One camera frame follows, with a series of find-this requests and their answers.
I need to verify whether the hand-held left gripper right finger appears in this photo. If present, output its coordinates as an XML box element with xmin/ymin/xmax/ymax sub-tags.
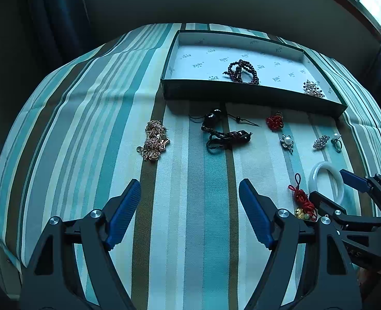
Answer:
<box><xmin>238</xmin><ymin>178</ymin><xmax>363</xmax><ymax>310</ymax></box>

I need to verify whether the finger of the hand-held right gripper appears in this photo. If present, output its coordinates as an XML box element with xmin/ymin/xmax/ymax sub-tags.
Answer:
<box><xmin>339</xmin><ymin>169</ymin><xmax>381</xmax><ymax>221</ymax></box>
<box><xmin>309</xmin><ymin>191</ymin><xmax>381</xmax><ymax>230</ymax></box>

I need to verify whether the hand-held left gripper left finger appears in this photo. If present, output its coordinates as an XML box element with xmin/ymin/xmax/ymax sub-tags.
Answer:
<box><xmin>19</xmin><ymin>178</ymin><xmax>142</xmax><ymax>310</ymax></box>

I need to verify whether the red knot charm with loop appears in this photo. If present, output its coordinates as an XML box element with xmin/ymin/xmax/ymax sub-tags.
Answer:
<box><xmin>288</xmin><ymin>173</ymin><xmax>318</xmax><ymax>223</ymax></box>

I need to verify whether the white jade bangle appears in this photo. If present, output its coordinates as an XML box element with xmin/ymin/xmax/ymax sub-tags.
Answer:
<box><xmin>308</xmin><ymin>161</ymin><xmax>345</xmax><ymax>205</ymax></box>

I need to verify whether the silver pearl ring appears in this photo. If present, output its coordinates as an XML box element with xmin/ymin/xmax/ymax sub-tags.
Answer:
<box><xmin>331</xmin><ymin>133</ymin><xmax>343</xmax><ymax>153</ymax></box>

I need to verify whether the silver rhinestone brooch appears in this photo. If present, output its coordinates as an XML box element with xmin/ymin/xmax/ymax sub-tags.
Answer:
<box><xmin>313</xmin><ymin>135</ymin><xmax>330</xmax><ymax>150</ymax></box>

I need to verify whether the small silver pearl flower brooch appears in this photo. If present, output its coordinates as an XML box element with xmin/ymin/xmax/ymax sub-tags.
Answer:
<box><xmin>280</xmin><ymin>134</ymin><xmax>295</xmax><ymax>154</ymax></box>

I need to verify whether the gold chain necklace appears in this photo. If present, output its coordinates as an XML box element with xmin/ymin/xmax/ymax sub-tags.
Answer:
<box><xmin>136</xmin><ymin>120</ymin><xmax>172</xmax><ymax>162</ymax></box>

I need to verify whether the dark braided cord bracelet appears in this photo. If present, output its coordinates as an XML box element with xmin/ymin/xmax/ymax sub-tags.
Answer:
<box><xmin>206</xmin><ymin>129</ymin><xmax>253</xmax><ymax>154</ymax></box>

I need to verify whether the red knot gold pendant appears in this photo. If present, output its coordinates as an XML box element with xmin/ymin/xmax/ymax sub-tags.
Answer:
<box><xmin>266</xmin><ymin>112</ymin><xmax>284</xmax><ymax>132</ymax></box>

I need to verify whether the black stone cord pendant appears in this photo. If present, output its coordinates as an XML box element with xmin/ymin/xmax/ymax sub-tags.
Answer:
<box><xmin>190</xmin><ymin>107</ymin><xmax>261</xmax><ymax>133</ymax></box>

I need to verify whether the dark green jewelry box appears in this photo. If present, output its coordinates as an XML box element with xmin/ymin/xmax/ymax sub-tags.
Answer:
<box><xmin>160</xmin><ymin>30</ymin><xmax>348</xmax><ymax>117</ymax></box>

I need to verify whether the striped teal cloth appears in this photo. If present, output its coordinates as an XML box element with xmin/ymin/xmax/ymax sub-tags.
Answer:
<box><xmin>0</xmin><ymin>22</ymin><xmax>381</xmax><ymax>310</ymax></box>

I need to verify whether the rose gold pearl flower brooch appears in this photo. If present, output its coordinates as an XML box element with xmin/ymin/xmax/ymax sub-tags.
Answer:
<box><xmin>303</xmin><ymin>80</ymin><xmax>325</xmax><ymax>98</ymax></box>

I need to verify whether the dark red bead bracelet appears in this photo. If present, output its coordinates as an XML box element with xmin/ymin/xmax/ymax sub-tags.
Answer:
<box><xmin>223</xmin><ymin>59</ymin><xmax>260</xmax><ymax>85</ymax></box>

